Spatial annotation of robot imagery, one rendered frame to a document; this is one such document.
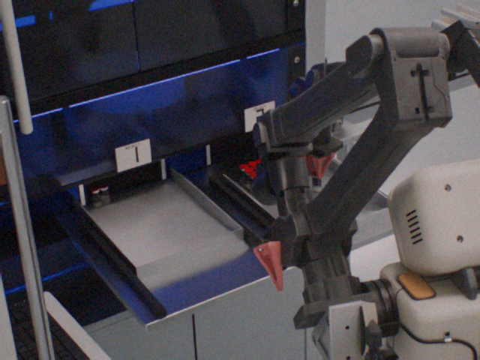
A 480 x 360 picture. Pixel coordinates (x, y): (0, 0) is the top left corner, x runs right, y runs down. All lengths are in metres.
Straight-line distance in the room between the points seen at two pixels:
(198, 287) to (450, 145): 2.54
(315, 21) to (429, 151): 2.06
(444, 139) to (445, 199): 3.07
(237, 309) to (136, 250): 0.56
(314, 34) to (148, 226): 0.61
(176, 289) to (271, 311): 0.72
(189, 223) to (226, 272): 0.21
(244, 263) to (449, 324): 0.77
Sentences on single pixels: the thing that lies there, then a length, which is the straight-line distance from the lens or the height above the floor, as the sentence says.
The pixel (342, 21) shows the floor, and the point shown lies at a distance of 5.71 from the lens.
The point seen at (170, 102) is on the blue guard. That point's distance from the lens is 2.17.
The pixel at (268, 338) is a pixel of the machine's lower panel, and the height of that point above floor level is 0.32.
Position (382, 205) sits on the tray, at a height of 0.89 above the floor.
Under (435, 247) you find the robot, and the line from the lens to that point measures 1.34.
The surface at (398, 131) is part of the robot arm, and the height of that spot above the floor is 1.51.
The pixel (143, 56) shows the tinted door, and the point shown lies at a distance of 2.11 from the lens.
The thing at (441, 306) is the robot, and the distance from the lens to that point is 1.35.
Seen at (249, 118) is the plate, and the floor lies 1.03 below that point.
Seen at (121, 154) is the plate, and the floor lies 1.03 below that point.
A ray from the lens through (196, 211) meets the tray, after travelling 2.21.
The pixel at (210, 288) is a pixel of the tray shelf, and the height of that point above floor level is 0.88.
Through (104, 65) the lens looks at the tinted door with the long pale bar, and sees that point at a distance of 2.07.
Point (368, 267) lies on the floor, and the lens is 3.54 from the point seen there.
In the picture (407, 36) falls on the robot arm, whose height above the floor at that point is 1.61.
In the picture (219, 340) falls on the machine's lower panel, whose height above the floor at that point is 0.39.
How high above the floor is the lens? 2.06
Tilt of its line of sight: 31 degrees down
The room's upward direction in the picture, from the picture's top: 3 degrees counter-clockwise
